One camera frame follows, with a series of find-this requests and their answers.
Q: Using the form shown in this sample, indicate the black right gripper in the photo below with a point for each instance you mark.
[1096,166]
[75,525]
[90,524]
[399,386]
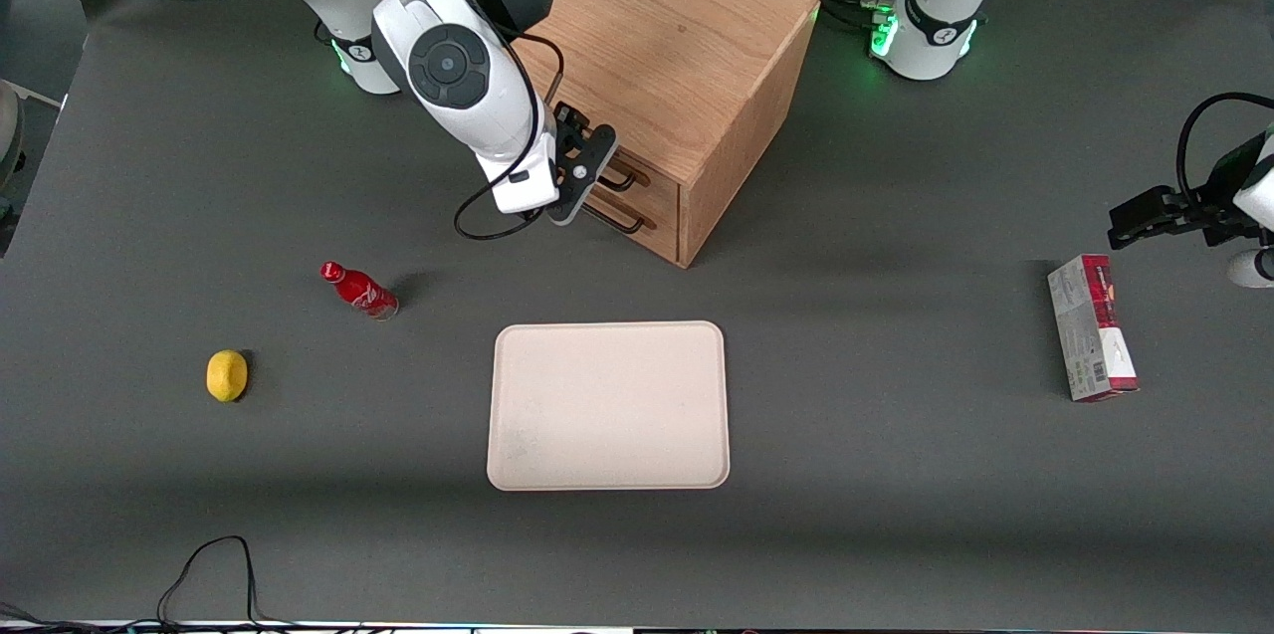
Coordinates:
[564,116]

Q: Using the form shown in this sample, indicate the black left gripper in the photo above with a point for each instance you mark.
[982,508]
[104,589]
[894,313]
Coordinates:
[1207,204]

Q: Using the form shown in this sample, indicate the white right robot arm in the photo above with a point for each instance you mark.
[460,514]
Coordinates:
[488,116]

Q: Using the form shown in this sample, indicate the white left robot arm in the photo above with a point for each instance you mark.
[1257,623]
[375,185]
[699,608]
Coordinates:
[941,37]

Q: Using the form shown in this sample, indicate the wooden drawer cabinet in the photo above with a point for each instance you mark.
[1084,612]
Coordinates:
[677,27]

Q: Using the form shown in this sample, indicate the grey and red carton box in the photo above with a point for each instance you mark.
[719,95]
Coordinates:
[1090,335]

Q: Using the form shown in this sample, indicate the beige plastic tray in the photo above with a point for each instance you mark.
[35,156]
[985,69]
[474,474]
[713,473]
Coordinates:
[607,405]

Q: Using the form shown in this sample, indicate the red cola bottle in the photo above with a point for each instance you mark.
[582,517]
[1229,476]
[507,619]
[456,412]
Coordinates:
[360,292]

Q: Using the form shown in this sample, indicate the yellow lemon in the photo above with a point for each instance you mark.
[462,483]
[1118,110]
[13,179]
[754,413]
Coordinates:
[227,376]

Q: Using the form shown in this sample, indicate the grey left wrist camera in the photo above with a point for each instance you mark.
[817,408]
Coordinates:
[1252,271]

